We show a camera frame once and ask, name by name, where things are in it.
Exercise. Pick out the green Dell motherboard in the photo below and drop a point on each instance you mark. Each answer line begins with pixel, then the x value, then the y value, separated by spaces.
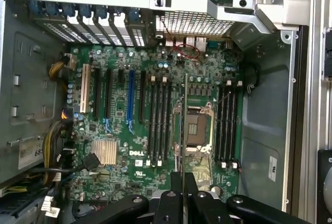
pixel 122 99

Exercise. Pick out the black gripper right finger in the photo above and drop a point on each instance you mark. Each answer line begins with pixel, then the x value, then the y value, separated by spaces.
pixel 190 185

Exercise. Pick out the white PCI expansion slot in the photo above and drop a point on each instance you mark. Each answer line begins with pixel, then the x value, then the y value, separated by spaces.
pixel 85 89

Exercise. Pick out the thin metal locking lever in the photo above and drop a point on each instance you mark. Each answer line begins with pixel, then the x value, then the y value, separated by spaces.
pixel 223 98

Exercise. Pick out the black plastic holder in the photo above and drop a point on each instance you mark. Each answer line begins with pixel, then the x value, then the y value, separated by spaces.
pixel 327 53

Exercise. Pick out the long black expansion slot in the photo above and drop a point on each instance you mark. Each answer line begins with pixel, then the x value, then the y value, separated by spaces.
pixel 97 94
pixel 142 97
pixel 108 94

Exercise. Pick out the short black expansion slot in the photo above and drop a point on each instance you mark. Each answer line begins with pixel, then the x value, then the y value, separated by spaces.
pixel 121 76

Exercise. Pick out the silver finned heatsink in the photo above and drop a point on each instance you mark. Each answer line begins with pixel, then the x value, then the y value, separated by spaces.
pixel 103 152

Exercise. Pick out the blue expansion slot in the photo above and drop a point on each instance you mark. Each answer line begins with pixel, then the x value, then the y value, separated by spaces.
pixel 131 97

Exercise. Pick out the black framed grey device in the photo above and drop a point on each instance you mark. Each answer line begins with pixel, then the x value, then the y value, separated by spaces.
pixel 324 161

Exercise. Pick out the metal socket cover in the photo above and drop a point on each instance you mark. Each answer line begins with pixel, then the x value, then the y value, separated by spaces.
pixel 202 167

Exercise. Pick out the grey metal PC case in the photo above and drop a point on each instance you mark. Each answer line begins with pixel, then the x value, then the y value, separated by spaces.
pixel 264 91

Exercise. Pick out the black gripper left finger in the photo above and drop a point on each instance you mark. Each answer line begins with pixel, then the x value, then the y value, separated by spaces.
pixel 176 182

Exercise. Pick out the black RAM slot white latch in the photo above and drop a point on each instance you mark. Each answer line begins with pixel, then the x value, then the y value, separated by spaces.
pixel 226 125
pixel 162 120
pixel 236 125

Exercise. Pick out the CPU socket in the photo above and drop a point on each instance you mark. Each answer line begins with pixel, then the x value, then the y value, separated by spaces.
pixel 197 128

